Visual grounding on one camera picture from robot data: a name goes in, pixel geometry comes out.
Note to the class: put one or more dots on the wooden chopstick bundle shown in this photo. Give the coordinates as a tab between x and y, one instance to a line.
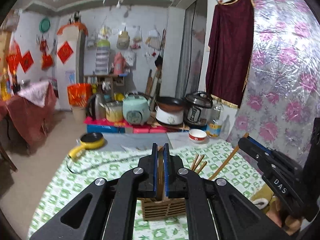
225	161
194	162
201	167
201	157
160	171

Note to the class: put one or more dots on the floral foil wall cover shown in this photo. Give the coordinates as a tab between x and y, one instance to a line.
281	99

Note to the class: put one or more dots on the clear plastic oil bottle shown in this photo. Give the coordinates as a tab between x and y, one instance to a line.
216	120

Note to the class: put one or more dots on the dark red curtain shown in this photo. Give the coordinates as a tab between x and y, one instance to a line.
231	44

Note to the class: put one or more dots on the wooden chopstick holder box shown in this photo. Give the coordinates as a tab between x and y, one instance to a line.
166	208

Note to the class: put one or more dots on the yellow cooking pot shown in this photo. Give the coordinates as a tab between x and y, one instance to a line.
113	111

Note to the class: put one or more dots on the red gift bag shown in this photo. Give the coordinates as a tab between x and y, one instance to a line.
79	94

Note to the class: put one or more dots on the yellow cooking oil jug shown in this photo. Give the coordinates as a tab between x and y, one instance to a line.
5	85

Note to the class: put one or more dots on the steel electric kettle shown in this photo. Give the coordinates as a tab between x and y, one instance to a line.
95	107

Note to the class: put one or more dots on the mint green rice cooker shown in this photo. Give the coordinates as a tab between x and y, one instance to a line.
136	108

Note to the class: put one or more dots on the red covered side table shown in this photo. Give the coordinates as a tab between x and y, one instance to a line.
31	111

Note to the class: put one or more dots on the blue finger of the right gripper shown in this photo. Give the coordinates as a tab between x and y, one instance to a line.
256	147

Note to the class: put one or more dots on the yellow electric frying pan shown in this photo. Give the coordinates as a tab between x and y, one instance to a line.
89	141

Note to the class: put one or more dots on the stacked plastic drawer tower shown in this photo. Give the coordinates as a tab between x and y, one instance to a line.
102	57

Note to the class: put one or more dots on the black silver pressure cooker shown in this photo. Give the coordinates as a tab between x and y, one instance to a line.
198	109

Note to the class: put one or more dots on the red white bowl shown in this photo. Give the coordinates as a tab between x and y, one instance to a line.
197	135

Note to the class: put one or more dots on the pink thermos jug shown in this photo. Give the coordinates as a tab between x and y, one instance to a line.
119	64

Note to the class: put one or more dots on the white refrigerator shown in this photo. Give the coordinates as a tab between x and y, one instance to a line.
71	40

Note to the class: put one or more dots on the white cooker with brown pan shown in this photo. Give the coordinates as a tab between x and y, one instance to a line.
170	111

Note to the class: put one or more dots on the yellow fleece glove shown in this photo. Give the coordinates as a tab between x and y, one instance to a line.
265	200

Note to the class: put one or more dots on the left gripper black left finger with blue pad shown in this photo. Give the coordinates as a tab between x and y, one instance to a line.
105	209

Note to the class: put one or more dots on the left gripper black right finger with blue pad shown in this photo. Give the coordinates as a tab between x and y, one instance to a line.
215	209

